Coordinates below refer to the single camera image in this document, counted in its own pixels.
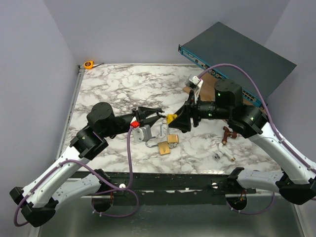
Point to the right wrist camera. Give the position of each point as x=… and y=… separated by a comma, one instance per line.
x=194, y=83

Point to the wooden board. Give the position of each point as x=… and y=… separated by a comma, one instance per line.
x=207, y=92

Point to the yellow padlock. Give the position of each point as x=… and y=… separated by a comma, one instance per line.
x=170, y=118

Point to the orange tape measure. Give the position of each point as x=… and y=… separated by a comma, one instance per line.
x=88, y=65

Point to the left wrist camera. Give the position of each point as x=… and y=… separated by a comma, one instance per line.
x=141, y=133

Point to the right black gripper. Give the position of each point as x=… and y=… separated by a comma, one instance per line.
x=189, y=109

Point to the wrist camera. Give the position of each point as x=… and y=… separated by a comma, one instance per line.
x=194, y=83
x=141, y=133

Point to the black mounting rail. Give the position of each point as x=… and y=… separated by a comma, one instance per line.
x=174, y=189

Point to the open brass padlock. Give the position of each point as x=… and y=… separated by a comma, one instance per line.
x=161, y=144

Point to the long shackle brass padlock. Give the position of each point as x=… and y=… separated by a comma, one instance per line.
x=171, y=138

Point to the blue network switch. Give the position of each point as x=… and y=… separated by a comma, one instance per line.
x=221, y=44

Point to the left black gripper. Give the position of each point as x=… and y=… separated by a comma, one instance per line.
x=143, y=113

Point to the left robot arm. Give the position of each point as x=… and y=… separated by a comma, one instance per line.
x=70, y=177

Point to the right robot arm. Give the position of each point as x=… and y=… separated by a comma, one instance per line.
x=295, y=181

